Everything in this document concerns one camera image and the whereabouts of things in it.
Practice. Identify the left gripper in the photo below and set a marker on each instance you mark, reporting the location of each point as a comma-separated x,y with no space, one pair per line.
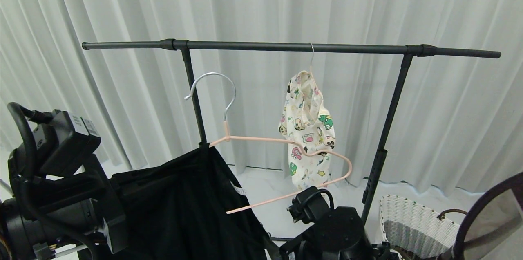
106,219

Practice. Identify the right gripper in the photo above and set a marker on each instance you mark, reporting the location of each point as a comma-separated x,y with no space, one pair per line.
293,249

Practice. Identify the black garment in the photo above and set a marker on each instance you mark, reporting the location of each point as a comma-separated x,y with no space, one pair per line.
184,211

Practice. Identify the cream printed garment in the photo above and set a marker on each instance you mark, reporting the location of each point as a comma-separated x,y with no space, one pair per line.
304,170

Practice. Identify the pink clothes hanger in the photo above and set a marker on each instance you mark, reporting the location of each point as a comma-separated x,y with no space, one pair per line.
311,53
257,139

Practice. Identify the white laundry basket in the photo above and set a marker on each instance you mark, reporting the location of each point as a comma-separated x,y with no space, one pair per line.
408,227

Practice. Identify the black clothes rack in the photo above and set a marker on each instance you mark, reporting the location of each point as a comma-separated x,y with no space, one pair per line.
245,45

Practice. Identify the white curtain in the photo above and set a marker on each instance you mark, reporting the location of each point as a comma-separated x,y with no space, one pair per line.
449,6

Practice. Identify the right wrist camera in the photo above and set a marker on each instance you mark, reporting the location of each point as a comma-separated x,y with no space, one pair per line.
306,207

